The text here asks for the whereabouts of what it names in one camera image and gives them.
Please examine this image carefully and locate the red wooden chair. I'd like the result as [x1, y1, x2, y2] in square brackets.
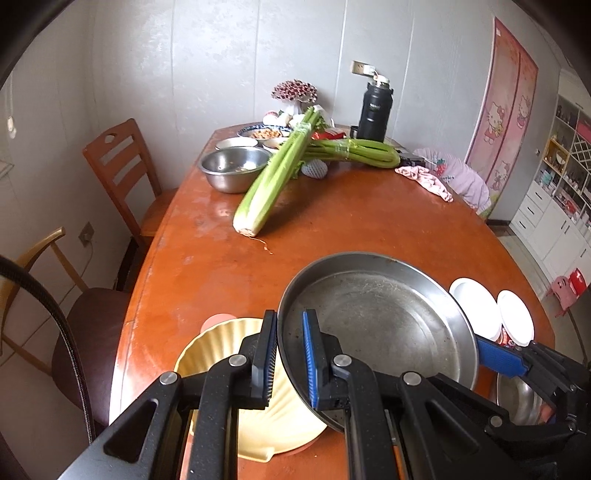
[82, 118, 176, 292]

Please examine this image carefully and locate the yellow scalloped plate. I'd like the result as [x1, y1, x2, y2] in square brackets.
[173, 316, 329, 464]

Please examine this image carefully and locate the small white bowl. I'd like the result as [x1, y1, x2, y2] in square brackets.
[215, 136, 259, 150]

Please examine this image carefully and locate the black thermos bottle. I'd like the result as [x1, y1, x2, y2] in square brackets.
[349, 61, 394, 142]

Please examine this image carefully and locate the thick celery bunch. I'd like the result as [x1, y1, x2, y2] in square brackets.
[232, 106, 322, 238]

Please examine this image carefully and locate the large stainless steel bowl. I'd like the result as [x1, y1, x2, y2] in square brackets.
[197, 147, 271, 194]

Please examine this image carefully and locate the thin celery bunch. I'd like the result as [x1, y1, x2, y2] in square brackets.
[304, 138, 401, 169]

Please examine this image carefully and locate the white display cabinet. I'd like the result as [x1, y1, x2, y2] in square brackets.
[510, 70, 591, 281]

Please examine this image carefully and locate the black device on table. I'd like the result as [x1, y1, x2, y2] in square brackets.
[397, 149, 426, 167]

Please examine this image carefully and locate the foam-netted white fruit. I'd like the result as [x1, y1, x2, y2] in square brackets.
[301, 159, 328, 180]

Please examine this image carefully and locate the red paper noodle bowl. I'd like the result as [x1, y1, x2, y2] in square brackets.
[449, 278, 502, 342]

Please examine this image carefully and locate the tan curved-back chair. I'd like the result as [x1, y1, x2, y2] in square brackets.
[1, 227, 131, 429]

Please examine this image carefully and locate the blue patterned food dish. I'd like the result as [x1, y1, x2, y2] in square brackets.
[238, 124, 291, 141]

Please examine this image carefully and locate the stainless steel pan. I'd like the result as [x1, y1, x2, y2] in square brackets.
[276, 251, 480, 434]

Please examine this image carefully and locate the small stainless steel bowl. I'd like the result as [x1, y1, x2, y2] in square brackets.
[491, 374, 554, 425]

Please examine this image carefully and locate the pink child stool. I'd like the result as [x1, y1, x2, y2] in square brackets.
[546, 268, 588, 317]

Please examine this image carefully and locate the pink patterned cloth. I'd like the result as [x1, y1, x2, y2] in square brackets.
[394, 166, 454, 203]

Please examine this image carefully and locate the wall power socket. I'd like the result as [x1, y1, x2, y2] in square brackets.
[78, 222, 94, 247]

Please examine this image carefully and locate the pink Hello Kitty curtain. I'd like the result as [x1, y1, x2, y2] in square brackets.
[467, 20, 538, 218]

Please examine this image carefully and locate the black cable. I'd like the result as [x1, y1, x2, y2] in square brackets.
[0, 254, 98, 444]

